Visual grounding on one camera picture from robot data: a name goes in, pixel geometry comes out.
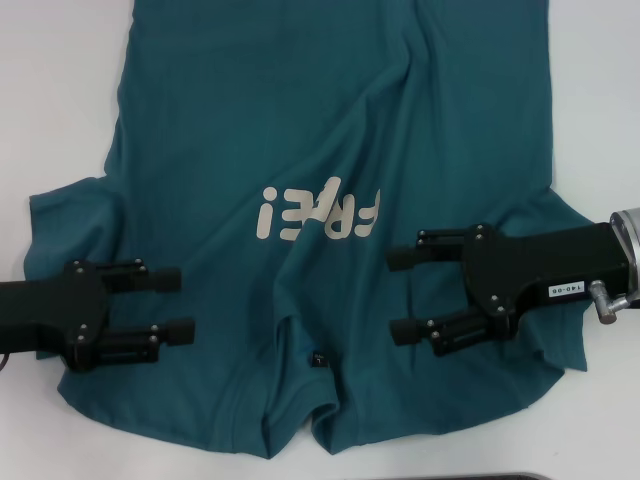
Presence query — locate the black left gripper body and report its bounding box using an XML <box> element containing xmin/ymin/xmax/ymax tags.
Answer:
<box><xmin>0</xmin><ymin>259</ymin><xmax>112</xmax><ymax>374</ymax></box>

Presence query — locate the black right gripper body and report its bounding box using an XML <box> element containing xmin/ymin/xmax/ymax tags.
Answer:
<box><xmin>461</xmin><ymin>222</ymin><xmax>630</xmax><ymax>318</ymax></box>

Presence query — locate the teal t-shirt with beige print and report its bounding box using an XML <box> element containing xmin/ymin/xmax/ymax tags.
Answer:
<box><xmin>27</xmin><ymin>0</ymin><xmax>612</xmax><ymax>450</ymax></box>

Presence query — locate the silver cable plug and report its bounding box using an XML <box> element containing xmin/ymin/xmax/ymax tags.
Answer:
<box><xmin>588</xmin><ymin>279</ymin><xmax>640</xmax><ymax>327</ymax></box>

